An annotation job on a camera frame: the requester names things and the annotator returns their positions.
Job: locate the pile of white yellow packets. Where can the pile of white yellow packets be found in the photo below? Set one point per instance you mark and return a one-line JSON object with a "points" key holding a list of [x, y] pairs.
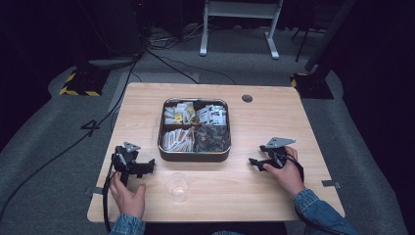
{"points": [[178, 114]]}

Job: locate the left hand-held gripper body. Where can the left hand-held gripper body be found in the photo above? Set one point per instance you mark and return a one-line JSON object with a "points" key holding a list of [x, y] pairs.
{"points": [[125, 161]]}

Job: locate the round table grommet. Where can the round table grommet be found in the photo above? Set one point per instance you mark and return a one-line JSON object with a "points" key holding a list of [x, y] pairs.
{"points": [[247, 98]]}

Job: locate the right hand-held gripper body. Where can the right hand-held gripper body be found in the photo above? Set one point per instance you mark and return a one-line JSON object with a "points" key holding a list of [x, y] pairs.
{"points": [[278, 156]]}

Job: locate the person's right hand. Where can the person's right hand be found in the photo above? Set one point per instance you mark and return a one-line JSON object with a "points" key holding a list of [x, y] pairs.
{"points": [[290, 178]]}

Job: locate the yellow black striped base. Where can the yellow black striped base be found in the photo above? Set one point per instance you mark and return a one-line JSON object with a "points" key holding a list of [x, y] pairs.
{"points": [[313, 85], [83, 83]]}

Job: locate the pile of white orange packets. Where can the pile of white orange packets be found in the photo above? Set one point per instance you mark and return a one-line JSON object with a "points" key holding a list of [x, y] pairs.
{"points": [[177, 140]]}

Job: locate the black tripod legs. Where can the black tripod legs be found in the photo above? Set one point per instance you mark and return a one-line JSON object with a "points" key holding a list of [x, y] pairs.
{"points": [[303, 42]]}

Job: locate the person's leg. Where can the person's leg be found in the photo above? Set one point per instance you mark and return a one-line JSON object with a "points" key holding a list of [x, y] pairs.
{"points": [[228, 233]]}

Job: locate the grey tape strip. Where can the grey tape strip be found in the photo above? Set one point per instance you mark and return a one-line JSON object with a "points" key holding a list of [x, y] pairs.
{"points": [[94, 191], [331, 184]]}

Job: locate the person's left hand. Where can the person's left hand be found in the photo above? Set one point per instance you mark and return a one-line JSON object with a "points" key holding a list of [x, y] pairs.
{"points": [[129, 200]]}

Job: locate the divided metal tray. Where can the divided metal tray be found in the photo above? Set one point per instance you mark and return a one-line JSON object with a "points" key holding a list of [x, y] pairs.
{"points": [[192, 156]]}

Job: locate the white metal stand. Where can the white metal stand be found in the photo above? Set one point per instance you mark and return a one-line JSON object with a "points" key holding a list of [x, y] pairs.
{"points": [[239, 9]]}

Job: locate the grey slanted pole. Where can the grey slanted pole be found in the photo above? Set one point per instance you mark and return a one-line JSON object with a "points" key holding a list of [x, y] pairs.
{"points": [[329, 34]]}

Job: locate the clear plastic cup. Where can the clear plastic cup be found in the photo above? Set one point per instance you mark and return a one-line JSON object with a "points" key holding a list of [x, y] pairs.
{"points": [[176, 187]]}

